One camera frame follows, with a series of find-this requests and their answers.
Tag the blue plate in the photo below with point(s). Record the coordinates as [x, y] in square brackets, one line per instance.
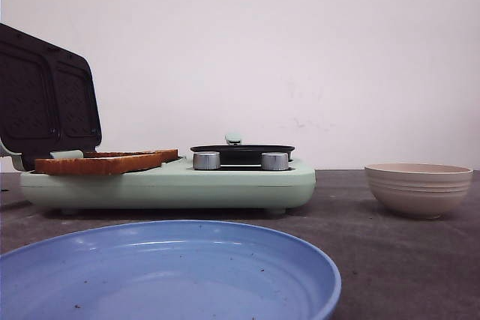
[178, 269]

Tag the right silver control knob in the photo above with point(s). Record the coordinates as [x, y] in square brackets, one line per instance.
[275, 161]

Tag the silver control knob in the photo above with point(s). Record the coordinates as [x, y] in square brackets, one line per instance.
[275, 161]
[206, 160]

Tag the beige ribbed bowl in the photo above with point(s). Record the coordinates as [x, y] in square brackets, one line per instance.
[417, 189]

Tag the bread slice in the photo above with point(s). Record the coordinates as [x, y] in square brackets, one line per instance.
[165, 155]
[97, 165]

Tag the mint breakfast maker lid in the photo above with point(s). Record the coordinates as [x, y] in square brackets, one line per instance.
[48, 101]

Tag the small black frying pan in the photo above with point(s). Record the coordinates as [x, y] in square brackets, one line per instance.
[237, 153]

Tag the mint green breakfast maker base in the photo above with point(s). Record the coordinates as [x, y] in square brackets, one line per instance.
[175, 185]

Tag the left silver control knob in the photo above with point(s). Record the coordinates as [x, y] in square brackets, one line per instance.
[206, 160]

